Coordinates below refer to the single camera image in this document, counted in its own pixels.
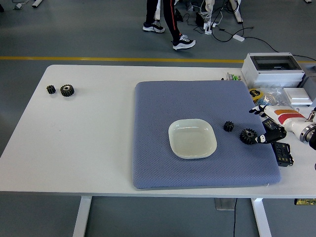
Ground grey electrical enclosure box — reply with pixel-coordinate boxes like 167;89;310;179
241;52;306;89

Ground white desk leg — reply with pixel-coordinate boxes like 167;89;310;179
229;0;244;24

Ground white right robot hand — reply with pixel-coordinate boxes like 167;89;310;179
248;105;313;146

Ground person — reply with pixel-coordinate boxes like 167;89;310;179
142;0;197;51

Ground white table leg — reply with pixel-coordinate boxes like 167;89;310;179
73;196;92;237
251;198;272;237

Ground yellow black label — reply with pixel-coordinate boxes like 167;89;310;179
294;198;316;205

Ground white switch panel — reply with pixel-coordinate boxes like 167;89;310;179
282;87;313;106

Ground black floor cable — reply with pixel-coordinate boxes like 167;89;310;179
211;24;316;62

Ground small green terminal connectors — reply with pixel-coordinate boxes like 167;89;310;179
221;72;242;81

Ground black digital display panel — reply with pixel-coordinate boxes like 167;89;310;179
262;118;282;131

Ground large black gear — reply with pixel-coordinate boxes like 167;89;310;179
239;128;259;145
60;84;75;97

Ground black digital controller module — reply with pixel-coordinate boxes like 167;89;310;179
271;142;295;167

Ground black floor stand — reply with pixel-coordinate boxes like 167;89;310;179
174;8;185;22

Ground clear bag of metal parts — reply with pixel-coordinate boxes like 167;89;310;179
258;87;296;108

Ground white square dish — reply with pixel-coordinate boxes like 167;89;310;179
168;118;218;159

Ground blue-grey textured mat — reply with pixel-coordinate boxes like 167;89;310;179
130;80;282;190

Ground black hanging cable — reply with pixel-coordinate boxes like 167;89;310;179
233;198;238;237

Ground grey block under table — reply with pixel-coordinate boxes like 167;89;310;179
214;198;235;211

